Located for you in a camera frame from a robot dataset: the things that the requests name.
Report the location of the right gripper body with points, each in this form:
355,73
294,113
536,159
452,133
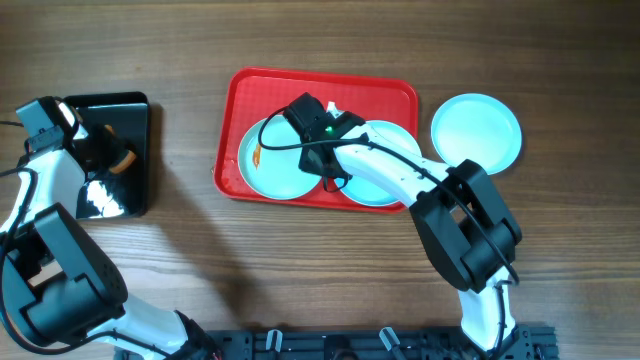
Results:
308,164

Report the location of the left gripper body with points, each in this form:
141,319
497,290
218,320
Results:
97,144

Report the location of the green and orange sponge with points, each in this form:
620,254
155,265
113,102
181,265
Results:
119,156

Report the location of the light blue plate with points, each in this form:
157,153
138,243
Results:
273,174
477,127
365,193

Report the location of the light blue plate top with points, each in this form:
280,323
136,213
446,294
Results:
477,127

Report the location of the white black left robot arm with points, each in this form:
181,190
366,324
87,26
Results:
59,289

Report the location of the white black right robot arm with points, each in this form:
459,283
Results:
466,229

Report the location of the red plastic tray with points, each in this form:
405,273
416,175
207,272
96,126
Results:
257,94

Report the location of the black plastic water basin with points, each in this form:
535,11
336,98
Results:
105,195

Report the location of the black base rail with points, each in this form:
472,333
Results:
525,342

